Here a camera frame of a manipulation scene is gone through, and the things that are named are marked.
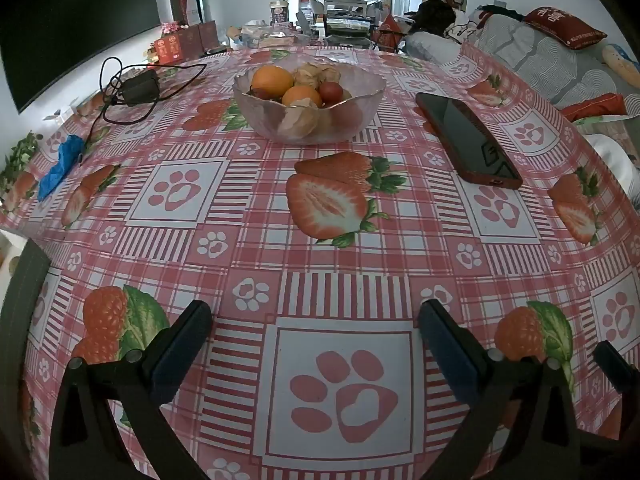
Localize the black power cable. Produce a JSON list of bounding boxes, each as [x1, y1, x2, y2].
[[80, 56, 208, 163]]

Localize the red strawberry print tablecloth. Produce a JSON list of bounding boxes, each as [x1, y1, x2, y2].
[[0, 42, 640, 480]]

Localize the grey patterned sofa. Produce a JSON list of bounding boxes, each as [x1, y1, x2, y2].
[[405, 7, 640, 126]]

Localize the metal kitchen rack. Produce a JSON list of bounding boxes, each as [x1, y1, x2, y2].
[[322, 0, 381, 36]]

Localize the black wall television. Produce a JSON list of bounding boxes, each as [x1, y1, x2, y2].
[[0, 0, 171, 113]]

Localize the plush toy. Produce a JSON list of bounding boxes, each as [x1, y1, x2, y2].
[[602, 42, 640, 88]]

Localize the clear glass bowl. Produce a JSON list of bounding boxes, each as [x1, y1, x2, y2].
[[232, 55, 387, 146]]

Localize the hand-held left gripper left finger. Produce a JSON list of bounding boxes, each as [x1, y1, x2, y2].
[[48, 300, 213, 480]]

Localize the red cushion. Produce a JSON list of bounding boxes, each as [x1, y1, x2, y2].
[[522, 6, 607, 50]]

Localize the dark bundle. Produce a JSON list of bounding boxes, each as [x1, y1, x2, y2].
[[410, 0, 458, 36]]

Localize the black power adapter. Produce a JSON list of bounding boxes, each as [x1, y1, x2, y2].
[[121, 69, 161, 107]]

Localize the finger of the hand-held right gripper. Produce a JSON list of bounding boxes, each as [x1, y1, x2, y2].
[[593, 340, 640, 396]]

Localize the green potted plant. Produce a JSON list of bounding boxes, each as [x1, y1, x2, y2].
[[0, 131, 41, 196]]

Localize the bright red gift box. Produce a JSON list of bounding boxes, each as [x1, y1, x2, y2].
[[152, 35, 182, 65]]

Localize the blue cloth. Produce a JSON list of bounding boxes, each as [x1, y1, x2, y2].
[[37, 135, 85, 202]]

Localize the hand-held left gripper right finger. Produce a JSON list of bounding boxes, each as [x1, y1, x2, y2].
[[417, 299, 583, 480]]

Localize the red cloth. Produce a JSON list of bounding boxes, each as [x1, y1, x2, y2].
[[562, 92, 628, 122]]

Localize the phone in red case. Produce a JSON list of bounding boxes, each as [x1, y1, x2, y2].
[[415, 91, 523, 189]]

